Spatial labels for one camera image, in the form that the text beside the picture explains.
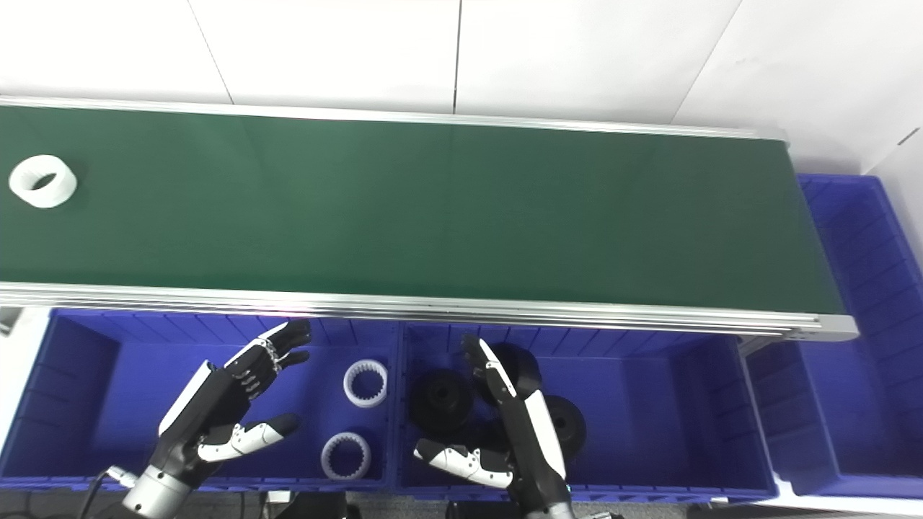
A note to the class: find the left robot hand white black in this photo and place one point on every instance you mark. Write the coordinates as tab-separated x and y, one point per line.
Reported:
209	404

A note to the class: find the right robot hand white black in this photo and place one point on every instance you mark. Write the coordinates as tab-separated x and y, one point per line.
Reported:
533	440

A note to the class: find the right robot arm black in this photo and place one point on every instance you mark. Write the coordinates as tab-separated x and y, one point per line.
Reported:
551	510

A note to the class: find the black round flanged part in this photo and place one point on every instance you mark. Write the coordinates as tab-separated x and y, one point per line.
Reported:
525	364
570	427
441	401

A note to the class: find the blue bin with black parts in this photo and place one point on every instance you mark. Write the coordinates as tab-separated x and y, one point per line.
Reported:
649	418

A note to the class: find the blue bin with white parts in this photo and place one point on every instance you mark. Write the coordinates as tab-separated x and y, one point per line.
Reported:
86	404

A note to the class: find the empty blue plastic bin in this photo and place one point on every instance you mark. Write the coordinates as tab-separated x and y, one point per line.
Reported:
865	303

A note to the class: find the green conveyor belt aluminium frame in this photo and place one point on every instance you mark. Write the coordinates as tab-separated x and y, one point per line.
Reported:
447	209

